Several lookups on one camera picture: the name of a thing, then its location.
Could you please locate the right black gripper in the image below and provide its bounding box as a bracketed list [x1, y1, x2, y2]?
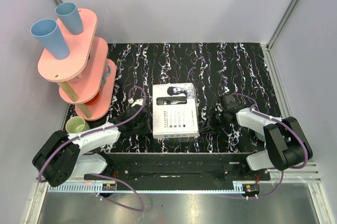
[198, 107, 227, 134]

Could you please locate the white clipper kit box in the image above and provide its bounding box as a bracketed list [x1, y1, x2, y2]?
[152, 83, 200, 139]

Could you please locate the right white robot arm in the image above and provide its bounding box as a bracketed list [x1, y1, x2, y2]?
[200, 93, 313, 180]

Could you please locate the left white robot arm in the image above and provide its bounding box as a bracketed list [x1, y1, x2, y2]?
[32, 105, 151, 187]

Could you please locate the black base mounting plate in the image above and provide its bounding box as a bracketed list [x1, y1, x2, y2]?
[99, 152, 271, 181]

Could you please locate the green ceramic bowl cup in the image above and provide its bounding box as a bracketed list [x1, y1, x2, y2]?
[255, 129, 266, 142]

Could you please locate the blue mug on shelf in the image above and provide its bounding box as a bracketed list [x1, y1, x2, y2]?
[101, 63, 111, 87]

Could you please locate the light green cup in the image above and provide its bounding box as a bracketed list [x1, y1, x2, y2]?
[65, 116, 90, 134]

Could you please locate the pink tiered wooden shelf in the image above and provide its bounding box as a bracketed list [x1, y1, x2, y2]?
[37, 8, 116, 121]

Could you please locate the near blue plastic cup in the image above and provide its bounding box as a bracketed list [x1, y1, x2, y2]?
[31, 18, 70, 60]

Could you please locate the blue plastic cup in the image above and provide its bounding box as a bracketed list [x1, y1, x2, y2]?
[31, 18, 70, 60]
[55, 2, 83, 35]

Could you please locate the far blue plastic cup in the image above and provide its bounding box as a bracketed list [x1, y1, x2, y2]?
[55, 2, 83, 35]

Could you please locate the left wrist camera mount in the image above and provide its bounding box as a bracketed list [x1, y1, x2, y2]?
[130, 98, 144, 109]

